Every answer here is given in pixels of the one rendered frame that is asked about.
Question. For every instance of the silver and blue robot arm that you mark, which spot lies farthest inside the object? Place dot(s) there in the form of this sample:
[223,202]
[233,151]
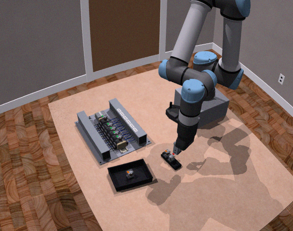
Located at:
[198,84]

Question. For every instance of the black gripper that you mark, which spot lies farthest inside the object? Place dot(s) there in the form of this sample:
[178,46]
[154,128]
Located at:
[186,130]

